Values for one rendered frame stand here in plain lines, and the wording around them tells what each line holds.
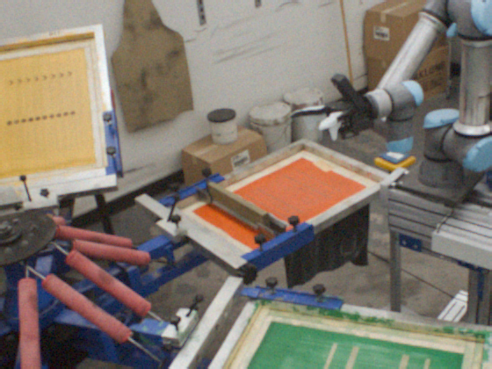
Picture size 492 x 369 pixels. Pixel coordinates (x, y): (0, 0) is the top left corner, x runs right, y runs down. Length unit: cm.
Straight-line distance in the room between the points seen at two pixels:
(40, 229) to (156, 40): 254
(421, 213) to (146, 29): 267
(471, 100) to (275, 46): 335
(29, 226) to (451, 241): 131
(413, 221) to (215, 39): 285
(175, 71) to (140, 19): 44
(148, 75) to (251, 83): 91
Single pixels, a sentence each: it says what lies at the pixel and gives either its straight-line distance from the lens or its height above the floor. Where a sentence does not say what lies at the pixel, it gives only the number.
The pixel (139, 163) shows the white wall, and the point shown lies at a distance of 480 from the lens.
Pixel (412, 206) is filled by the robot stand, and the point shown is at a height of 115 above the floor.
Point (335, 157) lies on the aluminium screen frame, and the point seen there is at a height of 99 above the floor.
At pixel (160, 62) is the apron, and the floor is 94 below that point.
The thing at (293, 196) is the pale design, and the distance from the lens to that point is 281.
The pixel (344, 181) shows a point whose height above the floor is 96.
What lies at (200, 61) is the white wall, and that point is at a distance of 486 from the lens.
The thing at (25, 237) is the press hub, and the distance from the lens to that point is 221.
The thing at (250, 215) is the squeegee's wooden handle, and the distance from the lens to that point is 259.
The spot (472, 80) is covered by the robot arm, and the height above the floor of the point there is 165.
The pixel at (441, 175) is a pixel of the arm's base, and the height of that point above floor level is 130.
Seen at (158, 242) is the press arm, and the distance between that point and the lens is 251.
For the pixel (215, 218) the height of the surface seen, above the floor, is 96.
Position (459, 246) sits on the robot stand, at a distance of 216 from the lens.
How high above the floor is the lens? 240
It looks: 33 degrees down
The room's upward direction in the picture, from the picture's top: 6 degrees counter-clockwise
